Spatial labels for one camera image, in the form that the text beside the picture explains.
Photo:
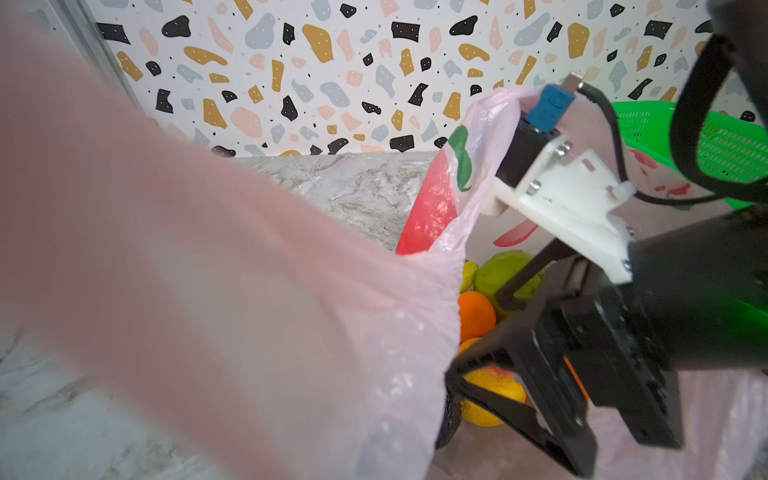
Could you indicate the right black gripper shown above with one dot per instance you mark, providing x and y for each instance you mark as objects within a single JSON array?
[{"x": 575, "y": 350}]

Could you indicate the yellow red peach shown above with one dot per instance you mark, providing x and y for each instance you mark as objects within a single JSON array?
[{"x": 498, "y": 381}]

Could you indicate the green plastic basket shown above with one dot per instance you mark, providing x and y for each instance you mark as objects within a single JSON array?
[{"x": 728, "y": 149}]

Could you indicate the pink plastic bag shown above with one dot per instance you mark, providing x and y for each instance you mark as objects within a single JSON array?
[{"x": 226, "y": 309}]

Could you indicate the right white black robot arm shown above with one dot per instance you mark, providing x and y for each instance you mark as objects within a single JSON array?
[{"x": 698, "y": 295}]

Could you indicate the orange fruit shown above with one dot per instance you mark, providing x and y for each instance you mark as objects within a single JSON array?
[{"x": 477, "y": 315}]

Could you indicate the green lime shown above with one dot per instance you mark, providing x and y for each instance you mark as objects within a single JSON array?
[{"x": 496, "y": 272}]

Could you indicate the yellow lemon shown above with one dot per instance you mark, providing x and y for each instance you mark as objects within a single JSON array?
[{"x": 469, "y": 272}]

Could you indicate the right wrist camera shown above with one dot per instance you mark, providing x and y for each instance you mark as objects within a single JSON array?
[{"x": 573, "y": 197}]

